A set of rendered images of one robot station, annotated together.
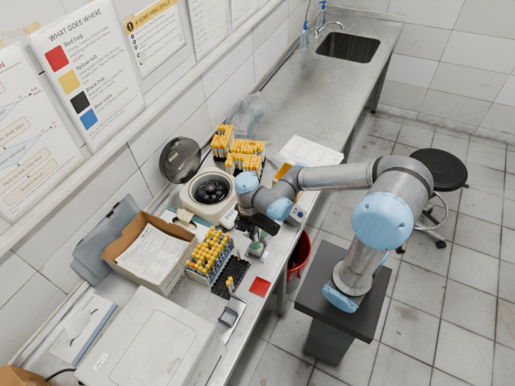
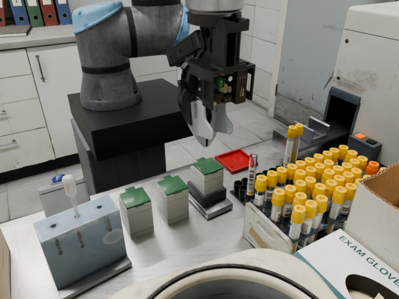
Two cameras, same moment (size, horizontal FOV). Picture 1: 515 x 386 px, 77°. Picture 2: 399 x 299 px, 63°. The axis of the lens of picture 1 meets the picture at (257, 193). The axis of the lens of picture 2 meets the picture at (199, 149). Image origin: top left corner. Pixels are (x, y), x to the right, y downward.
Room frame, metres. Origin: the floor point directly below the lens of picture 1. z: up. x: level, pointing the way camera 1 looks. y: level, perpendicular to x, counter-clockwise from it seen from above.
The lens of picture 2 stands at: (1.08, 0.24, 1.27)
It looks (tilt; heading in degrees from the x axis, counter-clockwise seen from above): 31 degrees down; 210
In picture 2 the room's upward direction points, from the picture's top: straight up
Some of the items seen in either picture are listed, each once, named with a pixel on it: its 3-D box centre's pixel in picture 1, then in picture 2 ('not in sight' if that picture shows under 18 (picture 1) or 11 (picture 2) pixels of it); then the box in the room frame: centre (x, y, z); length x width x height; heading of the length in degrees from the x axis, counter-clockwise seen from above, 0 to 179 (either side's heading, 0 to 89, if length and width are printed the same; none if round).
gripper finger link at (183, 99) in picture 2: not in sight; (193, 96); (0.69, 0.00, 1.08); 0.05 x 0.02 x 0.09; 152
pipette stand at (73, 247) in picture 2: not in sight; (84, 242); (0.89, -0.05, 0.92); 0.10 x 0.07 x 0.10; 156
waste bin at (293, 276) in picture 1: (279, 262); not in sight; (0.96, -0.11, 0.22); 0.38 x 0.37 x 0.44; 150
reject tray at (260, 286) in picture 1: (260, 286); (236, 160); (0.53, 0.02, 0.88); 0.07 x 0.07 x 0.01; 60
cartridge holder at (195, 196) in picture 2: (256, 252); (206, 193); (0.67, 0.02, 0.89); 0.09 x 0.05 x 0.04; 62
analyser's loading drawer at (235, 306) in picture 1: (225, 323); (316, 130); (0.38, 0.15, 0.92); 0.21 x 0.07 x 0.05; 150
